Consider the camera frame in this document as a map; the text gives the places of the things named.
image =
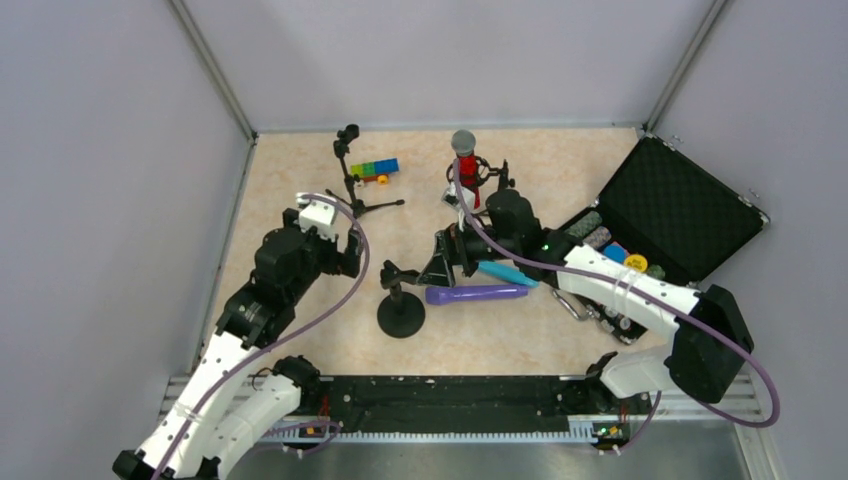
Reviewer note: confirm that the black poker chip case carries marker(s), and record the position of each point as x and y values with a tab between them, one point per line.
664	206

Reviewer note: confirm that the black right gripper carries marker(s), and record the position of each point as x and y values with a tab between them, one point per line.
454	250

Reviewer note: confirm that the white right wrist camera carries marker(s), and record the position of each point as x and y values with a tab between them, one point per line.
461	200

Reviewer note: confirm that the red glitter microphone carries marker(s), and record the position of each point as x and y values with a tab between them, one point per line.
463	143

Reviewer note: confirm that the black round-base mic stand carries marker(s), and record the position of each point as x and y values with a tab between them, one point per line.
400	314

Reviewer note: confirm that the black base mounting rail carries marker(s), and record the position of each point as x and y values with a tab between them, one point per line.
463	404

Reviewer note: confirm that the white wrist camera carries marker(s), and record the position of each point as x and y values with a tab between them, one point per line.
317	213
461	200

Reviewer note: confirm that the colourful toy brick block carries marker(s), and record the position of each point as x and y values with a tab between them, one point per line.
378	171

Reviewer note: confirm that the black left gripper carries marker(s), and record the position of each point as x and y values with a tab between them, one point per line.
354	250

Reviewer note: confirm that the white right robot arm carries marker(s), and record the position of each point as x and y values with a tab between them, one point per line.
704	330

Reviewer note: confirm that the purple toy microphone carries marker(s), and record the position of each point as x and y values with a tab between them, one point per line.
447	295

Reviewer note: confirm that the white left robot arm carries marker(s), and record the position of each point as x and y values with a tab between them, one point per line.
202	436

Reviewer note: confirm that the black shock-mount tripod stand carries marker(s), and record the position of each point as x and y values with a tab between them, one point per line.
486	171

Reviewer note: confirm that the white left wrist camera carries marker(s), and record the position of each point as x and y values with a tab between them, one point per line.
317	213

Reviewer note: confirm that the black tripod mic stand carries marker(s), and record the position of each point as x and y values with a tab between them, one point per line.
341	147

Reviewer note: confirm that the teal toy microphone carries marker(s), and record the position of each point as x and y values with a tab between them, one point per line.
506	273

